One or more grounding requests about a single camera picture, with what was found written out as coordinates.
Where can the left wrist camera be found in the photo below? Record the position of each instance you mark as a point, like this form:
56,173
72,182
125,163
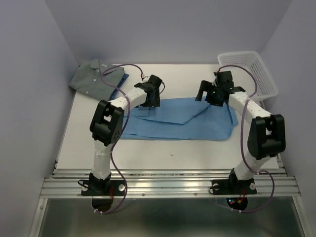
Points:
155,82

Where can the aluminium mounting rail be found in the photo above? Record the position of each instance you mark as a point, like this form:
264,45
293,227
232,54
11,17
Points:
169,183

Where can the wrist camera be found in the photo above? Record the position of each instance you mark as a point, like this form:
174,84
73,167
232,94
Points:
155,82
224,79

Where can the light blue long sleeve shirt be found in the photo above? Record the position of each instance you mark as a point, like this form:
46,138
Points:
181,119

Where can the white plastic mesh basket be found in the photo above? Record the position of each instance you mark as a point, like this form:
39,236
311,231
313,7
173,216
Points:
249,72

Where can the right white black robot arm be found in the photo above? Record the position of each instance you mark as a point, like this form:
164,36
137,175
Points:
266,137

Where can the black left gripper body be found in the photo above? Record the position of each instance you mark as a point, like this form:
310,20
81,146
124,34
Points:
154,102

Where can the folded grey button shirt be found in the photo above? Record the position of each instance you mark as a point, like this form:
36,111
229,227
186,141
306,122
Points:
88,79

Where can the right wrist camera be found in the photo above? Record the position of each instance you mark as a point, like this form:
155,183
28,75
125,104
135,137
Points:
224,79

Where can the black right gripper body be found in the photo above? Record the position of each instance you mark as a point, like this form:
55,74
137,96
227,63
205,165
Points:
212,96

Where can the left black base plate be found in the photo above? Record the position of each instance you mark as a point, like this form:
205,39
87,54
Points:
113,188

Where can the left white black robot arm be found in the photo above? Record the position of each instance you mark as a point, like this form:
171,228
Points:
107,128

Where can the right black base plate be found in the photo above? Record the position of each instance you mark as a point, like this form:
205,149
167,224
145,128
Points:
225,187

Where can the folded blue plaid shirt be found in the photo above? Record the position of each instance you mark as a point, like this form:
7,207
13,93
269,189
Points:
122,81

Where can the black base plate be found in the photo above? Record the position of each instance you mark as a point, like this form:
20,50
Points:
225,187
113,188

